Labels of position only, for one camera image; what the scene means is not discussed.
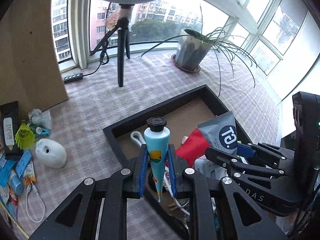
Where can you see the white box in tray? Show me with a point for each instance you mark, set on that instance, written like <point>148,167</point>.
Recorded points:
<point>209,169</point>

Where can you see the orange snack sachet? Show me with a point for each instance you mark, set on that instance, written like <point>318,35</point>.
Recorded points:
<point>29,174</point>

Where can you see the yellow straw pack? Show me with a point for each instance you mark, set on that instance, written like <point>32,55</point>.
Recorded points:
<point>20,229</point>

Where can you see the blue phone stand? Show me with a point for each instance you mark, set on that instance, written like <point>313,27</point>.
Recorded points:
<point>23,163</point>

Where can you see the cartoon cream tube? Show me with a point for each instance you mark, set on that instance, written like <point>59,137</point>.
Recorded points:
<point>157,137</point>

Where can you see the teal white small tube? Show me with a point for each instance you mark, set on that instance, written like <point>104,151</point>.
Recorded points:
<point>39,131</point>

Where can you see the blue wipes packet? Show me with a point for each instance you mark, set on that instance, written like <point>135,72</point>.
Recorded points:
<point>5,169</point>

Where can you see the wooden backboard panel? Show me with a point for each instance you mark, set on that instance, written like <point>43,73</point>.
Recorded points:
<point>29,70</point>

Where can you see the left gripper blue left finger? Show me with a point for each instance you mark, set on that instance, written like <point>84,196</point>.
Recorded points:
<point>97,209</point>

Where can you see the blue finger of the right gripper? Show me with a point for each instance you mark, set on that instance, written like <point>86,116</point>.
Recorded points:
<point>225,158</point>
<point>246,151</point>

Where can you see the white dome device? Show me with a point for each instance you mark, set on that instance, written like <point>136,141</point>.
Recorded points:
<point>51,153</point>

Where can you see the blue cartoon face mask pack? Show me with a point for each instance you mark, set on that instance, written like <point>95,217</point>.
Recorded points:
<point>10,207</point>

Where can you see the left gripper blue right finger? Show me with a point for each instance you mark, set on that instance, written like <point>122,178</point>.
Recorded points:
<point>219,209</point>

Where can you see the potted spider plant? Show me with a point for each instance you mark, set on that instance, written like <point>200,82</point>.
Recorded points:
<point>194,45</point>

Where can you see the black wet wipes pack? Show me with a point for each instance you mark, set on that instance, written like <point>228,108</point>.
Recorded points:
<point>9,123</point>

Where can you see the crumpled clear plastic bag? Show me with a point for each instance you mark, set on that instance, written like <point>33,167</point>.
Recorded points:
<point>40,118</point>

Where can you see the cartoon figure red toy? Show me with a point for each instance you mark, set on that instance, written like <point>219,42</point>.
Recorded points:
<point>13,197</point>

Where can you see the black power strip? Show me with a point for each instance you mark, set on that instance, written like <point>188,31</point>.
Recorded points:
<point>73,78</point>

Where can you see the red pouch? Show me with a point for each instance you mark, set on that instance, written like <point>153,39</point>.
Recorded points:
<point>193,148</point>

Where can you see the yellow plastic shuttlecock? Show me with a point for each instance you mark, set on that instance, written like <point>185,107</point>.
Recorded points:
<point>24,137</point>

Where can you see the light blue lotion tube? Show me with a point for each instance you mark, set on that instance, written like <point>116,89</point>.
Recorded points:
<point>17,185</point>

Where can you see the grey foil sachet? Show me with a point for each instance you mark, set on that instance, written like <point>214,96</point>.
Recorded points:
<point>220,133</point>

